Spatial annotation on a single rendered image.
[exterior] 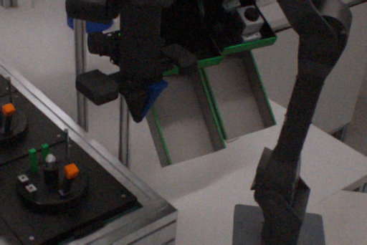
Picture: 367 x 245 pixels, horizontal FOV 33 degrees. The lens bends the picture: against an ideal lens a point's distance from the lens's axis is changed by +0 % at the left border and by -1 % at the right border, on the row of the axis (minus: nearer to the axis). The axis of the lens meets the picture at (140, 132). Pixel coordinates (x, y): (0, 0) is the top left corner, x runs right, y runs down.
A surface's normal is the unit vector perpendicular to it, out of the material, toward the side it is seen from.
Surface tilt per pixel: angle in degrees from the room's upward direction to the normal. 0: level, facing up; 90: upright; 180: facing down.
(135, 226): 0
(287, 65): 90
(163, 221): 90
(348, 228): 0
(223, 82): 45
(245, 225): 0
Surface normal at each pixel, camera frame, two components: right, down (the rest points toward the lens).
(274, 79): 0.60, 0.47
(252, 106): 0.34, -0.21
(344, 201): 0.03, -0.82
